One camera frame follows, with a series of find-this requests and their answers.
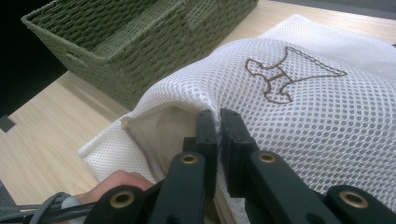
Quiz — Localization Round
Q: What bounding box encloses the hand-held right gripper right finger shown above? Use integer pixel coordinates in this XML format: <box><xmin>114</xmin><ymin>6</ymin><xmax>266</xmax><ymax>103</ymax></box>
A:
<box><xmin>219</xmin><ymin>107</ymin><xmax>260</xmax><ymax>199</ymax></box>

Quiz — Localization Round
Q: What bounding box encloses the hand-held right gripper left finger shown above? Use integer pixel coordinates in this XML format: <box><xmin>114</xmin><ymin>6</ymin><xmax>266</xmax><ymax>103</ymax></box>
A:
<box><xmin>183</xmin><ymin>108</ymin><xmax>219</xmax><ymax>199</ymax></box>

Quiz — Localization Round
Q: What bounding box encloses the beige garment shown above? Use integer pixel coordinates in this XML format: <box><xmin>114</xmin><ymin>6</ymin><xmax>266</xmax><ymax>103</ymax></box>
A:
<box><xmin>154</xmin><ymin>106</ymin><xmax>200</xmax><ymax>179</ymax></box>

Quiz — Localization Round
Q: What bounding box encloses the white mesh laundry bag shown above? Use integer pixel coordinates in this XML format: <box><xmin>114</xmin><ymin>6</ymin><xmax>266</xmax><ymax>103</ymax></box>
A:
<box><xmin>78</xmin><ymin>13</ymin><xmax>396</xmax><ymax>224</ymax></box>

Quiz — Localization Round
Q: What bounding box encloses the green woven basket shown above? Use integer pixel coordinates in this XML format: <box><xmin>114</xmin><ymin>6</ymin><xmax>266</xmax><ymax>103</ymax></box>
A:
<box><xmin>21</xmin><ymin>0</ymin><xmax>260</xmax><ymax>112</ymax></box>

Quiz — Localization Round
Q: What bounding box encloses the grey tape strip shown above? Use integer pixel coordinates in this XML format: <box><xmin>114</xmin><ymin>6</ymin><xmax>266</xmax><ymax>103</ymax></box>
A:
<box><xmin>0</xmin><ymin>114</ymin><xmax>16</xmax><ymax>133</ymax></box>

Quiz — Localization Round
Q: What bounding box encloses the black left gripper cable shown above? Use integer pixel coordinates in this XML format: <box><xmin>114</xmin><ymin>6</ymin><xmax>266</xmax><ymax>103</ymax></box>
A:
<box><xmin>0</xmin><ymin>201</ymin><xmax>97</xmax><ymax>224</ymax></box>

